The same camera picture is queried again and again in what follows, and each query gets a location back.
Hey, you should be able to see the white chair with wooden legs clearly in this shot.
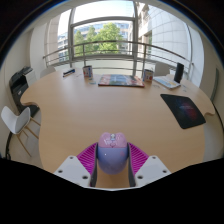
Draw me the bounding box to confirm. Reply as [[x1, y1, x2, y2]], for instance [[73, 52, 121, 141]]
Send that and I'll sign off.
[[0, 105, 42, 158]]

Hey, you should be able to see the dark blue stapler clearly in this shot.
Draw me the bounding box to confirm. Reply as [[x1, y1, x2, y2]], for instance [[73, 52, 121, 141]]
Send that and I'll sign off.
[[62, 68, 76, 78]]

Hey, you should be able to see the red-edged magazine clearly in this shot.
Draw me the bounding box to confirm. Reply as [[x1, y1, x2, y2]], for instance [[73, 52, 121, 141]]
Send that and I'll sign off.
[[97, 73, 146, 89]]

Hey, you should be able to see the black office printer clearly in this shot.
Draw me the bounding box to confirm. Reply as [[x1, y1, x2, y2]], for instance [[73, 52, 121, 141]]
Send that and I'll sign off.
[[8, 66, 40, 118]]

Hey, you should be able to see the pink and lilac computer mouse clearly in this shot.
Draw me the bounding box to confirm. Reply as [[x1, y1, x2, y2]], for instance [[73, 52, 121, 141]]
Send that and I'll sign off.
[[96, 131, 130, 176]]

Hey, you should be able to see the metal balcony railing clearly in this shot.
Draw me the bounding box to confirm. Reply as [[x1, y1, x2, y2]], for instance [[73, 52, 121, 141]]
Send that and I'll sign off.
[[42, 39, 195, 81]]

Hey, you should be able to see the black mouse pad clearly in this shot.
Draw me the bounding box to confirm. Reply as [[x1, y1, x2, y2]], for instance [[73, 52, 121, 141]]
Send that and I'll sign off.
[[159, 93, 207, 130]]

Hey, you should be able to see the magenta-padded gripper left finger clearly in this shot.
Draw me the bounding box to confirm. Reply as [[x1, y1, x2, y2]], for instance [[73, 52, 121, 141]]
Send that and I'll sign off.
[[53, 142, 100, 188]]

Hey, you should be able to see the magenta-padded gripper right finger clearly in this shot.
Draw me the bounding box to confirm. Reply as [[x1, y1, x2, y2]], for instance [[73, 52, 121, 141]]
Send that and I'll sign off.
[[126, 142, 172, 188]]

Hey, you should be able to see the light blue open book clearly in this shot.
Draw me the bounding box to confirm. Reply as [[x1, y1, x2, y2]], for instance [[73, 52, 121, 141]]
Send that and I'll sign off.
[[152, 75, 182, 90]]

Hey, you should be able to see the white printed cup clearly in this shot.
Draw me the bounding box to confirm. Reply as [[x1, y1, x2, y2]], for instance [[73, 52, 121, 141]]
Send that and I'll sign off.
[[82, 65, 94, 80]]

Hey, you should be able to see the black cylindrical speaker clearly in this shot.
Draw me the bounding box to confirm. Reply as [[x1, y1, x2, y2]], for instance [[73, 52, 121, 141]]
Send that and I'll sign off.
[[173, 62, 185, 84]]

